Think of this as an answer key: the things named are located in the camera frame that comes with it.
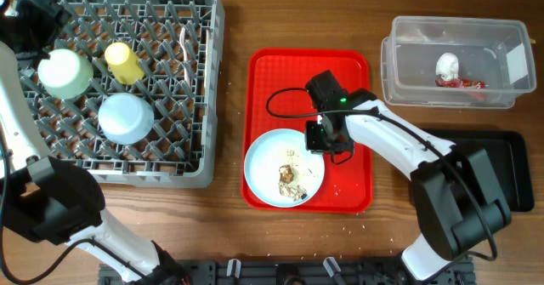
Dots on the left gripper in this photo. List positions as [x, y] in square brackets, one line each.
[51, 27]

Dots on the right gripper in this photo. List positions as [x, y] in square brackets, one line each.
[314, 142]

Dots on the green plastic bowl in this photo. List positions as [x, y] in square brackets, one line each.
[65, 74]

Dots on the light blue dinner plate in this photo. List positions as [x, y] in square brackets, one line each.
[273, 149]

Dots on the brown food scraps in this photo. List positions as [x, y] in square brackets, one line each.
[288, 187]

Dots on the yellow plastic cup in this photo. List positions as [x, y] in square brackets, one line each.
[123, 63]

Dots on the light blue plastic bowl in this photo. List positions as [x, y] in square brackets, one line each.
[125, 119]

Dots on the white tissue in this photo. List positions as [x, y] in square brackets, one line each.
[447, 67]

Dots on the red snack wrapper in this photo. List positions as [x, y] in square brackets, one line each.
[460, 83]

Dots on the white plastic fork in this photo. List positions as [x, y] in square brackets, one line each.
[184, 51]

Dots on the white plastic spoon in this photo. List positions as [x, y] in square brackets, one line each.
[208, 59]

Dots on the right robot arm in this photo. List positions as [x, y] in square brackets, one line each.
[458, 198]

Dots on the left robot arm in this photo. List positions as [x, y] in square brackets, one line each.
[44, 198]

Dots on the grey plastic dishwasher rack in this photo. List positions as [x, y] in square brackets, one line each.
[179, 150]

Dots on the red plastic serving tray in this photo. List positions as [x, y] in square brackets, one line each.
[346, 188]

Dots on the clear plastic bin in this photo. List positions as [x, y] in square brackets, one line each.
[497, 52]

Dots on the black plastic tray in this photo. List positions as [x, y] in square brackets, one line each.
[508, 156]

